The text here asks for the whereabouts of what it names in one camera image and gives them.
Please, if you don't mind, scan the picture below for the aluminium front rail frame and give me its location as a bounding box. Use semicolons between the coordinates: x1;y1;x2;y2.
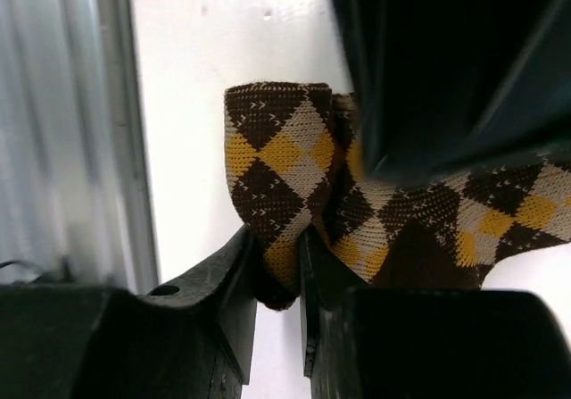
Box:
1;0;159;294

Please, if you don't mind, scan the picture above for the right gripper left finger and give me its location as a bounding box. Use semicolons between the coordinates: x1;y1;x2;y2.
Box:
1;229;258;398

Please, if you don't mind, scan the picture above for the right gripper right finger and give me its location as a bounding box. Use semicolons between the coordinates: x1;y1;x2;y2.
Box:
297;229;570;398

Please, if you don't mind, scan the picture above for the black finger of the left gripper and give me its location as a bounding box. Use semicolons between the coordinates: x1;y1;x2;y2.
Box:
331;0;570;186

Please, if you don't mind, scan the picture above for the brown yellow argyle sock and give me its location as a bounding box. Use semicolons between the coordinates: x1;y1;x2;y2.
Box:
224;81;570;311

